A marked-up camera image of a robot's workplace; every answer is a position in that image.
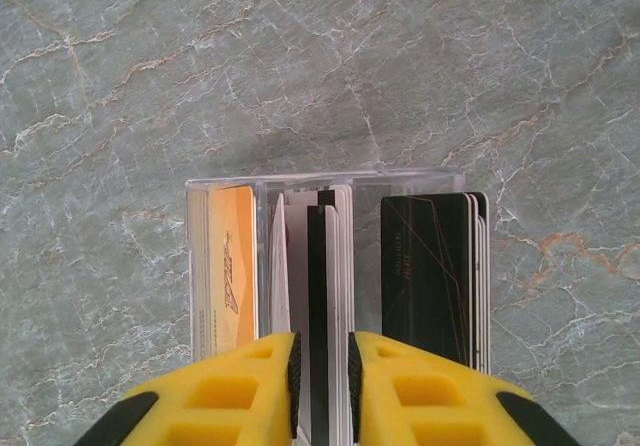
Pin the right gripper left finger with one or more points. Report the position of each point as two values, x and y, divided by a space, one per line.
225 401

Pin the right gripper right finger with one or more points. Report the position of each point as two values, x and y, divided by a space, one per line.
425 401

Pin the white card with black stripe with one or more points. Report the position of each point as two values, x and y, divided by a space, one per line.
345 266
316 291

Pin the white pink card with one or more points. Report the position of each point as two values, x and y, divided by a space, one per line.
280 266

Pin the clear acrylic card stand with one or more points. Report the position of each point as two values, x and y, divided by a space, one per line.
400 181

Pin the plain white card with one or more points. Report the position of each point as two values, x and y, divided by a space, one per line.
482 291

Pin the orange card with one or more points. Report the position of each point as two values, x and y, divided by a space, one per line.
235 266

